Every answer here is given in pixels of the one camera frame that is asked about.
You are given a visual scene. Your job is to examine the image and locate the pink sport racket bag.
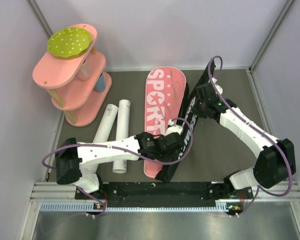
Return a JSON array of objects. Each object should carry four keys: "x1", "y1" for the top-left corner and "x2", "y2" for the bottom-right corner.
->
[{"x1": 142, "y1": 59, "x2": 218, "y2": 183}]

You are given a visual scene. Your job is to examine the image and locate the white shuttlecock tube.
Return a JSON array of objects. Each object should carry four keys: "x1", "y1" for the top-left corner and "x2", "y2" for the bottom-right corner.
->
[
  {"x1": 112, "y1": 99, "x2": 131, "y2": 174},
  {"x1": 92, "y1": 104, "x2": 119, "y2": 144}
]

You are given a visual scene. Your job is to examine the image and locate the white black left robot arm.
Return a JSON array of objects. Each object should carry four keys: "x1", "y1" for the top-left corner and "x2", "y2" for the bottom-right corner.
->
[{"x1": 55, "y1": 132, "x2": 183, "y2": 199}]

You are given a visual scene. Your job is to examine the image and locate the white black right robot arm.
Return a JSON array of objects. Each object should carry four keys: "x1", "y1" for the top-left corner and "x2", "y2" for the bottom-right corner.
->
[{"x1": 194, "y1": 83, "x2": 296, "y2": 198}]

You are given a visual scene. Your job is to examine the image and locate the white shuttlecock tube on table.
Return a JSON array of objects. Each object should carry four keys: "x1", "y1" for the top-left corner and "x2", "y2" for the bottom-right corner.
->
[{"x1": 92, "y1": 104, "x2": 119, "y2": 144}]

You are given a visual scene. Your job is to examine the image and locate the blue cup on shelf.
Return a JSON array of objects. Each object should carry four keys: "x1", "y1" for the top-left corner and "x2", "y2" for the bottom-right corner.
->
[{"x1": 93, "y1": 73, "x2": 106, "y2": 93}]

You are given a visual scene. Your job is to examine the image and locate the pink three-tier wooden shelf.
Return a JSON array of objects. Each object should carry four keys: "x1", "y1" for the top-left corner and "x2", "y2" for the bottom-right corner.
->
[{"x1": 32, "y1": 23, "x2": 112, "y2": 127}]

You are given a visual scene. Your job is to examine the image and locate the beige cup on shelf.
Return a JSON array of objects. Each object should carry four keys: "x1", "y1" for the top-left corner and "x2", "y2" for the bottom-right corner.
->
[{"x1": 77, "y1": 58, "x2": 92, "y2": 81}]

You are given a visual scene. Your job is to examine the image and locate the green polka dot plate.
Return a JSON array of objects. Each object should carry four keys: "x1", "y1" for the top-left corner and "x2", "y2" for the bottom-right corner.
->
[{"x1": 47, "y1": 27, "x2": 92, "y2": 60}]

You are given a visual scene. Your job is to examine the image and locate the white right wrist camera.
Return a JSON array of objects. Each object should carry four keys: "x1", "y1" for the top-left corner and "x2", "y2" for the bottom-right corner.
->
[{"x1": 210, "y1": 77, "x2": 223, "y2": 96}]

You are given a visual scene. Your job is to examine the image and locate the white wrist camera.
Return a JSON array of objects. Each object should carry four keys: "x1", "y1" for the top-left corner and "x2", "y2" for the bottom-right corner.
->
[
  {"x1": 164, "y1": 119, "x2": 183, "y2": 136},
  {"x1": 210, "y1": 77, "x2": 223, "y2": 96}
]

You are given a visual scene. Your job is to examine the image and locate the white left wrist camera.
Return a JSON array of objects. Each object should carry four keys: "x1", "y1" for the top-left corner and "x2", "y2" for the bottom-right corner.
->
[{"x1": 164, "y1": 119, "x2": 183, "y2": 136}]

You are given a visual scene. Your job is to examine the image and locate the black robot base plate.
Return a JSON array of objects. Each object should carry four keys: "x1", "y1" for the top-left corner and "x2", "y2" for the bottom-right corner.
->
[{"x1": 74, "y1": 181, "x2": 255, "y2": 208}]

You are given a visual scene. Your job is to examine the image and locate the grey slotted cable duct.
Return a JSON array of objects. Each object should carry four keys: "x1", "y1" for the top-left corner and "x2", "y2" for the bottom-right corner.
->
[{"x1": 40, "y1": 201, "x2": 242, "y2": 213}]

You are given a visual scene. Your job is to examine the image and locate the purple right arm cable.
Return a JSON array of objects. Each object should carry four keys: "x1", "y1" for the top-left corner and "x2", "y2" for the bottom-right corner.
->
[{"x1": 206, "y1": 55, "x2": 293, "y2": 218}]

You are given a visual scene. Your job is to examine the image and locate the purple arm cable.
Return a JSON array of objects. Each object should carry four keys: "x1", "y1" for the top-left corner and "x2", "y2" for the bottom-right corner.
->
[
  {"x1": 206, "y1": 55, "x2": 293, "y2": 218},
  {"x1": 41, "y1": 117, "x2": 195, "y2": 218}
]

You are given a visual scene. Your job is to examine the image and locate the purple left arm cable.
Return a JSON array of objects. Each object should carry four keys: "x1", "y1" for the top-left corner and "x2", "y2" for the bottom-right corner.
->
[{"x1": 41, "y1": 117, "x2": 195, "y2": 218}]

